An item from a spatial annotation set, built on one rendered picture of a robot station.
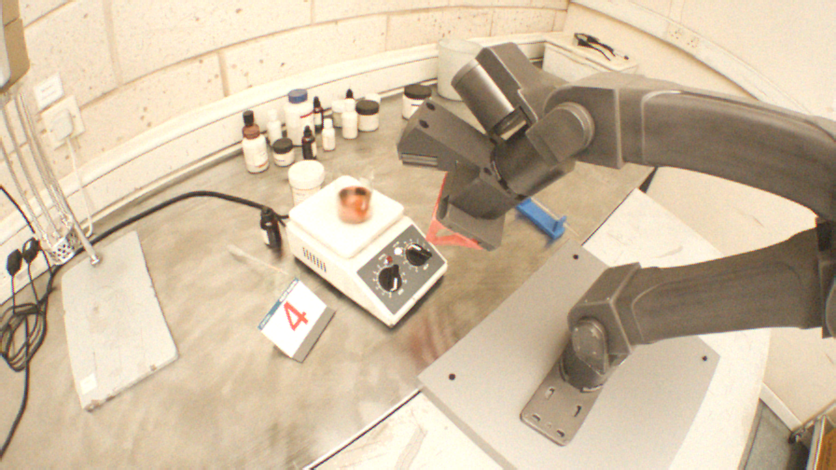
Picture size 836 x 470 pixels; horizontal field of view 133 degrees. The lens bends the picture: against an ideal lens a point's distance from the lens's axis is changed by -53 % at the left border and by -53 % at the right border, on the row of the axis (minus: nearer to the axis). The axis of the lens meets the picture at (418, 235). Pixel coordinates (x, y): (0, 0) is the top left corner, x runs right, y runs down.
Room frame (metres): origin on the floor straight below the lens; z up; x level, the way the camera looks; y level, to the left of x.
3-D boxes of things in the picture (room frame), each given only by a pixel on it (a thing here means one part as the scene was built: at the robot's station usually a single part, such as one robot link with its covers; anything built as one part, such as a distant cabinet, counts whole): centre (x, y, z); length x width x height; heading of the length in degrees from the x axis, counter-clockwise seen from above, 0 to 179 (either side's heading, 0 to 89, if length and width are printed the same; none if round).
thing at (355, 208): (0.37, 0.09, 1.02); 0.06 x 0.05 x 0.08; 3
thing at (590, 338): (0.20, -0.20, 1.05); 0.09 x 0.06 x 0.06; 136
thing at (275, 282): (0.31, 0.18, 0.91); 0.06 x 0.06 x 0.02
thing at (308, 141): (0.63, 0.24, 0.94); 0.03 x 0.03 x 0.07
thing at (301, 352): (0.24, 0.14, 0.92); 0.09 x 0.06 x 0.04; 162
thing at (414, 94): (0.85, 0.04, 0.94); 0.07 x 0.07 x 0.07
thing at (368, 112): (0.77, 0.15, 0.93); 0.05 x 0.05 x 0.06
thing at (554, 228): (0.52, -0.21, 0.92); 0.10 x 0.03 x 0.04; 42
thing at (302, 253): (0.37, 0.08, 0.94); 0.22 x 0.13 x 0.08; 58
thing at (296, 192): (0.47, 0.19, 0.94); 0.06 x 0.06 x 0.08
